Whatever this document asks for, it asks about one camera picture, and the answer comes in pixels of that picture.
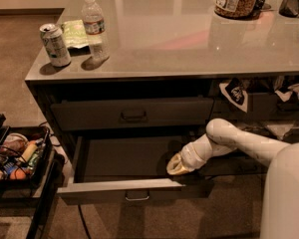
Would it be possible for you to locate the green snack packet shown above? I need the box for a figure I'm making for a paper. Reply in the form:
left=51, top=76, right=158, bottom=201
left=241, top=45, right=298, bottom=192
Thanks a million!
left=61, top=20, right=88, bottom=49

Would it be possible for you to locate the white bag in drawer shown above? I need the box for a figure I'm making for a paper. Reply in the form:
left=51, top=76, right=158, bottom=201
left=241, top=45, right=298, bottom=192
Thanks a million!
left=242, top=120, right=297, bottom=141

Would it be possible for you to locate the black bin of items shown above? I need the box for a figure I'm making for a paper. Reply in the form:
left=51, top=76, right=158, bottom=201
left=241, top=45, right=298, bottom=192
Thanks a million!
left=0, top=126, right=52, bottom=188

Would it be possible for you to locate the clear plastic water bottle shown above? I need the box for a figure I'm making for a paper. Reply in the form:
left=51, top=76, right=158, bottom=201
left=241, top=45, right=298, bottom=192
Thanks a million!
left=82, top=0, right=110, bottom=61

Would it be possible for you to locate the black white chip bag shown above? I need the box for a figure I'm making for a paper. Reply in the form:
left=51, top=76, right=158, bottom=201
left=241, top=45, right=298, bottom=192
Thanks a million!
left=219, top=78, right=248, bottom=113

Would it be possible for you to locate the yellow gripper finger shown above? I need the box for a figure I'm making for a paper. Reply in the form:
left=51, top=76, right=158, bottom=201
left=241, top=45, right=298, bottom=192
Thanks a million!
left=166, top=153, right=183, bottom=172
left=167, top=165, right=192, bottom=175

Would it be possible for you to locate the silver soda can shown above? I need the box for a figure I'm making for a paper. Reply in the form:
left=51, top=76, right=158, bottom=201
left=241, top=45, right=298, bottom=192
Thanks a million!
left=40, top=23, right=71, bottom=67

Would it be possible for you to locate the black floor cable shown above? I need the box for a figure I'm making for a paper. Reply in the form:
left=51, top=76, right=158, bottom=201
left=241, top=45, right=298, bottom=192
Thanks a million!
left=77, top=204, right=93, bottom=239

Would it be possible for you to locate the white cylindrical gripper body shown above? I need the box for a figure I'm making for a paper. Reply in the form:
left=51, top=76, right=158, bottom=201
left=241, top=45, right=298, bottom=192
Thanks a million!
left=180, top=134, right=222, bottom=172

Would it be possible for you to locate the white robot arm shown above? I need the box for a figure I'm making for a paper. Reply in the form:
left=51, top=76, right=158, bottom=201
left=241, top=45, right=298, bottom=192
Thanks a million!
left=166, top=119, right=299, bottom=239

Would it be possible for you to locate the grey drawer cabinet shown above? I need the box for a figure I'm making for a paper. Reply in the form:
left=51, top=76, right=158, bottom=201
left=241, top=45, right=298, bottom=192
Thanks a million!
left=24, top=0, right=299, bottom=184

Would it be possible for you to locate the black cart frame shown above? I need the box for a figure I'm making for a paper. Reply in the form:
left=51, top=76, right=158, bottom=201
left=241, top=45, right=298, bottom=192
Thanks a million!
left=0, top=114, right=65, bottom=239

